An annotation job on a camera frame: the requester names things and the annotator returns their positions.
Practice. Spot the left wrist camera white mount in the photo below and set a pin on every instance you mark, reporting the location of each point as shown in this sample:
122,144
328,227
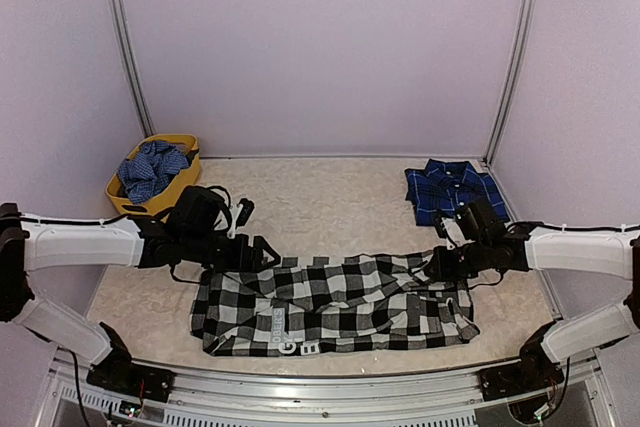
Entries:
240,214

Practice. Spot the left aluminium frame post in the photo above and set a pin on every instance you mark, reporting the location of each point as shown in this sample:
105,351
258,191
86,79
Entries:
125,47

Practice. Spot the yellow plastic basket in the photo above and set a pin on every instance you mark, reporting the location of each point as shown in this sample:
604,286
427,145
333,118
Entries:
189,145

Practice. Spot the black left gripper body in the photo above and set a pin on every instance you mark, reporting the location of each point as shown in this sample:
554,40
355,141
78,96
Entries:
235,261

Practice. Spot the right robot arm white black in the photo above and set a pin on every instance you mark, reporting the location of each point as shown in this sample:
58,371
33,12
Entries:
526,246

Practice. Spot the blue gingham crumpled shirt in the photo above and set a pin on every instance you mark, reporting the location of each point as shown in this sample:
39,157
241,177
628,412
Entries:
151,170

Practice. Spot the right aluminium frame post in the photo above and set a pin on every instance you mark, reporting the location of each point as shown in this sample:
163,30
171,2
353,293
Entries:
516,59

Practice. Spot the aluminium frame post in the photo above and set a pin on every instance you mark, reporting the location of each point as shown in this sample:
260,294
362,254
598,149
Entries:
516,59
125,47

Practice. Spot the black white checked shirt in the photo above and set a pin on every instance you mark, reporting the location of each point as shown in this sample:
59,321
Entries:
319,305

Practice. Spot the blue plaid shirt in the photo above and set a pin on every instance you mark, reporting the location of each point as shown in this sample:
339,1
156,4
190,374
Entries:
447,186

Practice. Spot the aluminium front rail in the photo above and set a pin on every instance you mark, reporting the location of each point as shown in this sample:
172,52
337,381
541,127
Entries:
215,398

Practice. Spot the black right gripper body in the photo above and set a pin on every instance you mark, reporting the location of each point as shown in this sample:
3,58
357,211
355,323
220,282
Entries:
461,268

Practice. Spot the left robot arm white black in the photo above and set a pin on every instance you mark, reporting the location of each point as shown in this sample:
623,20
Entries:
201,227

